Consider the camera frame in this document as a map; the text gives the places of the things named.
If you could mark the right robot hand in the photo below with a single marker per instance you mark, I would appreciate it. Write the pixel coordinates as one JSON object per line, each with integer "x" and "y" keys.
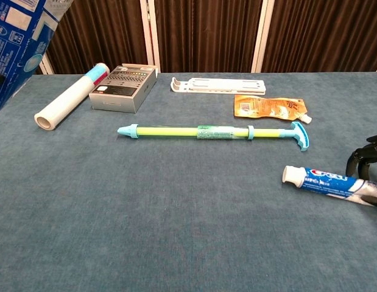
{"x": 374, "y": 152}

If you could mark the blue white toothpaste box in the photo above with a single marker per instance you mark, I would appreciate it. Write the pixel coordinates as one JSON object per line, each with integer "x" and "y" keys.
{"x": 14, "y": 45}

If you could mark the blue white toothpaste tube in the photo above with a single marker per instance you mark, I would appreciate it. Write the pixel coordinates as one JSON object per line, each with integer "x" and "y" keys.
{"x": 328, "y": 182}

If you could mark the grey printed product box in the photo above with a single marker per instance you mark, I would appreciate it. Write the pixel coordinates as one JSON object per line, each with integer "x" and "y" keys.
{"x": 121, "y": 91}

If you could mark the white roll with blue label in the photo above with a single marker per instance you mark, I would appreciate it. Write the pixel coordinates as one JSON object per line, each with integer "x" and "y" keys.
{"x": 69, "y": 97}

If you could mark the orange spout pouch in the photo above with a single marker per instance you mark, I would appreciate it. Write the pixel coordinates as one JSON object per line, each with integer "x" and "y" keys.
{"x": 267, "y": 108}

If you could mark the white folding stand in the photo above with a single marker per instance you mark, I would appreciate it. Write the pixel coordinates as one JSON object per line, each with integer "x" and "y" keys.
{"x": 224, "y": 85}

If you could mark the green blue water squirter toy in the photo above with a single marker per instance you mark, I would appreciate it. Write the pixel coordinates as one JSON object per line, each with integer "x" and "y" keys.
{"x": 176, "y": 131}

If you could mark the blue felt table cover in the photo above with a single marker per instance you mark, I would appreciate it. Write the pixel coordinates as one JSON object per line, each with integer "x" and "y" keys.
{"x": 188, "y": 228}

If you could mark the dark brown pleated curtain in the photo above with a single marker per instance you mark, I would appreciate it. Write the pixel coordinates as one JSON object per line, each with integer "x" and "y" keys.
{"x": 206, "y": 33}

